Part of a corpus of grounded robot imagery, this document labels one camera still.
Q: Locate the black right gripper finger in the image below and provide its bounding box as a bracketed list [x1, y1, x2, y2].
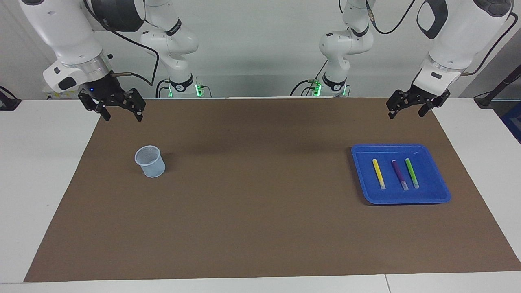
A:
[122, 88, 147, 122]
[78, 92, 111, 122]

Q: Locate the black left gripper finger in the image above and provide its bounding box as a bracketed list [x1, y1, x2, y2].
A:
[418, 90, 451, 118]
[386, 90, 409, 120]

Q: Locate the purple pen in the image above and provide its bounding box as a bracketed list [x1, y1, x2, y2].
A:
[391, 160, 409, 191]

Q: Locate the green pen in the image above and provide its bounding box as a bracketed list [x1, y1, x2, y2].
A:
[405, 158, 420, 189]

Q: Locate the yellow pen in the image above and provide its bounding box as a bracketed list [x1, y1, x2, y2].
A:
[372, 159, 386, 190]

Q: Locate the blue plastic tray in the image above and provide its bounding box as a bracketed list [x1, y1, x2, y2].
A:
[351, 143, 451, 205]

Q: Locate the translucent plastic cup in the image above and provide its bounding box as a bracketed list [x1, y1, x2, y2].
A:
[134, 145, 166, 178]

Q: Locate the black stand pole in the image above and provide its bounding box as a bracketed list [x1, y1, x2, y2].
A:
[474, 65, 521, 108]

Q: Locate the blue object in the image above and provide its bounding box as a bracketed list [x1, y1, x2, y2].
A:
[501, 102, 521, 143]

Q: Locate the black clamp base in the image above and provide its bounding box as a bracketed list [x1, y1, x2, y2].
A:
[0, 86, 22, 111]

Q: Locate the brown table mat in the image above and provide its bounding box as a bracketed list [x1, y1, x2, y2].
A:
[24, 98, 521, 282]

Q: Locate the white wall socket box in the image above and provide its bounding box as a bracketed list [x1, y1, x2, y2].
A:
[46, 90, 80, 100]

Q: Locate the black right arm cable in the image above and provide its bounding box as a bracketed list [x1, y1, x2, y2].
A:
[83, 0, 160, 87]

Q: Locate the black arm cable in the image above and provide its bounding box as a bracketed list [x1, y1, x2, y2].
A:
[83, 0, 160, 87]
[364, 0, 518, 76]

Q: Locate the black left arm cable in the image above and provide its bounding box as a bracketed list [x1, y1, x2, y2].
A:
[364, 0, 518, 76]

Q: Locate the black base cable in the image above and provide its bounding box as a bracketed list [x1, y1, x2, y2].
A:
[290, 61, 328, 97]

